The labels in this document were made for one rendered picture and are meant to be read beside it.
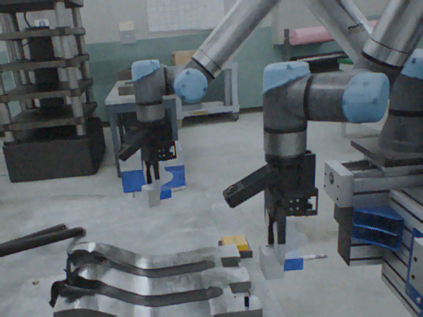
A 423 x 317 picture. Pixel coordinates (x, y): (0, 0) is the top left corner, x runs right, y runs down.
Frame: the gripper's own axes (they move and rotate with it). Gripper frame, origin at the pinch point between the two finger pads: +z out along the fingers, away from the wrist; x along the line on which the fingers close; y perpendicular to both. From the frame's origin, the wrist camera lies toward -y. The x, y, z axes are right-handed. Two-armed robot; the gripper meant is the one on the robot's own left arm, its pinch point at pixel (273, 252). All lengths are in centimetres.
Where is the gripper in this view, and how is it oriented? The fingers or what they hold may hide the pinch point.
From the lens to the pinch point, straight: 88.4
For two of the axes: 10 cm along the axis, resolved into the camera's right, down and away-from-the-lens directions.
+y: 9.9, -1.0, 0.2
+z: 0.9, 9.3, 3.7
